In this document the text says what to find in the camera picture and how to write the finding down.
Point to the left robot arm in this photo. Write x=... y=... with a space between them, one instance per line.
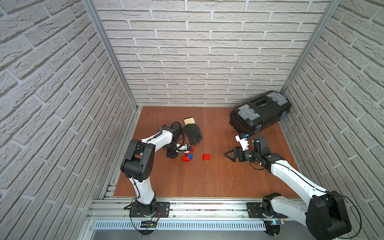
x=138 y=161

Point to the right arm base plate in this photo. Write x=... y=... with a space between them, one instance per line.
x=262 y=210

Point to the black plastic toolbox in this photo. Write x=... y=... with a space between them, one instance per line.
x=255 y=115

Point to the aluminium rail frame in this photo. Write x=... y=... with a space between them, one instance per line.
x=186 y=214

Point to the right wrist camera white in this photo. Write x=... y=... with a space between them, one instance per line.
x=243 y=140

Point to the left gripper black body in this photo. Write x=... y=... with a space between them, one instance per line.
x=173 y=153

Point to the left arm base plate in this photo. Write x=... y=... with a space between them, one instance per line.
x=138 y=210

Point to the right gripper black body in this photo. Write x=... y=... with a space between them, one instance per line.
x=250 y=155

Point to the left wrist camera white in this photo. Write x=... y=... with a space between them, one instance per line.
x=183 y=149

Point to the black work glove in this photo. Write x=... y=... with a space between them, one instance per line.
x=194 y=133

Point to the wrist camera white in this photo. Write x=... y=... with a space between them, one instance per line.
x=243 y=140
x=183 y=149

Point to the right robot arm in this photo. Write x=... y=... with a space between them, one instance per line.
x=324 y=213

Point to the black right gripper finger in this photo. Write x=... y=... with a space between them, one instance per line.
x=234 y=152
x=233 y=158

